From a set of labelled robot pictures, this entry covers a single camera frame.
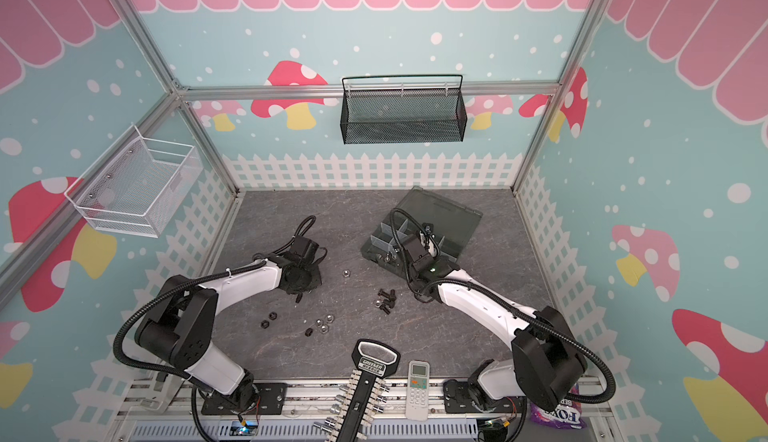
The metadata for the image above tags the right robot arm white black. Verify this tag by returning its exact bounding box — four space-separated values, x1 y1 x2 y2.
388 208 617 411

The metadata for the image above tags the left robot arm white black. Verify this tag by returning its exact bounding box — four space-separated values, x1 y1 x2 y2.
113 215 324 411

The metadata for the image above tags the black bolts cluster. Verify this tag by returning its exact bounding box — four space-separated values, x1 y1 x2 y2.
375 289 397 315

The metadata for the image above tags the grey compartment organizer box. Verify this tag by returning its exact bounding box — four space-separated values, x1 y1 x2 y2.
360 185 484 275

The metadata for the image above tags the white remote control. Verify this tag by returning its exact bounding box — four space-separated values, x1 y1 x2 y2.
405 360 430 422

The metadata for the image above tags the black tool with sockets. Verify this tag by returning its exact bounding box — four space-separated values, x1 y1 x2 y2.
314 339 401 442

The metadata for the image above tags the purple Fox's candy bag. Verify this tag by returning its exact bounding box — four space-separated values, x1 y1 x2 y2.
530 399 587 430

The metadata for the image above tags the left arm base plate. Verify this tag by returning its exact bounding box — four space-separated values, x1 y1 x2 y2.
202 382 288 416

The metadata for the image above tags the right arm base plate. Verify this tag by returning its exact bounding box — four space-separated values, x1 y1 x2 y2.
442 379 487 414

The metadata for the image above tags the black mesh wall basket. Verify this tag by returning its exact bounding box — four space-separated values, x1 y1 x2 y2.
340 74 468 144

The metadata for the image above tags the white wire wall basket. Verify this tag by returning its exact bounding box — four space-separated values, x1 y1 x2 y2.
64 126 203 238

